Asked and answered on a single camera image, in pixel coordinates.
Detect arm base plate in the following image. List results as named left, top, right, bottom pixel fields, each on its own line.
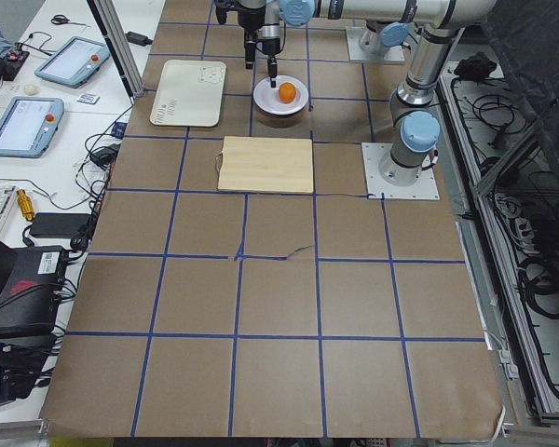
left=346, top=23, right=407, bottom=65
left=361, top=142, right=440, bottom=200

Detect teach pendant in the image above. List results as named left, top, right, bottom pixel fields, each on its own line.
left=34, top=36, right=110, bottom=88
left=0, top=97, right=64, bottom=158

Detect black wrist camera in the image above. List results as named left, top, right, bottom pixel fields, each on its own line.
left=214, top=0, right=232, bottom=25

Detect white round plate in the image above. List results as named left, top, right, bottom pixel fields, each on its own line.
left=253, top=74, right=309, bottom=115

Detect far teach pendant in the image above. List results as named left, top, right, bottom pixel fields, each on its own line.
left=34, top=36, right=110, bottom=88

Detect bamboo cutting board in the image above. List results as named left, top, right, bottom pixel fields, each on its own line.
left=218, top=136, right=314, bottom=194

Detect black power adapter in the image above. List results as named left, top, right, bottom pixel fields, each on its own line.
left=125, top=31, right=153, bottom=47

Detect black scissors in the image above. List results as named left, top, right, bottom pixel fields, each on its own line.
left=50, top=14, right=85, bottom=26

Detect black electronics box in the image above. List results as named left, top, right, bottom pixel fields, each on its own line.
left=0, top=242, right=68, bottom=339

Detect small printed card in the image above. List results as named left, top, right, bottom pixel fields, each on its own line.
left=77, top=93, right=100, bottom=104

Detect small white ball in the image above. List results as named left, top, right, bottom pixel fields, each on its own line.
left=23, top=84, right=39, bottom=96

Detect gold metal cylinder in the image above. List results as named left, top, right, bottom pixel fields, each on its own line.
left=17, top=189, right=35, bottom=222

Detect black power brick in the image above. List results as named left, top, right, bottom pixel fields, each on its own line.
left=29, top=212, right=89, bottom=238

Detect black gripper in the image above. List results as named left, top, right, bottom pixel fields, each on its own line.
left=238, top=0, right=266, bottom=29
left=243, top=29, right=280, bottom=88

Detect brown paper table cover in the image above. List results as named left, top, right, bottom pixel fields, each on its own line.
left=41, top=1, right=502, bottom=440

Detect aluminium frame post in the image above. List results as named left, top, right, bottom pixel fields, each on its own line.
left=87, top=0, right=144, bottom=99

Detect near teach pendant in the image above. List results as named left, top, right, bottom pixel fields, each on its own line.
left=0, top=97, right=64, bottom=158

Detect cream bear tray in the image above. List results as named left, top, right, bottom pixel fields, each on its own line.
left=149, top=60, right=226, bottom=128

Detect orange fruit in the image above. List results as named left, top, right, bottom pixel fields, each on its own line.
left=278, top=82, right=298, bottom=104

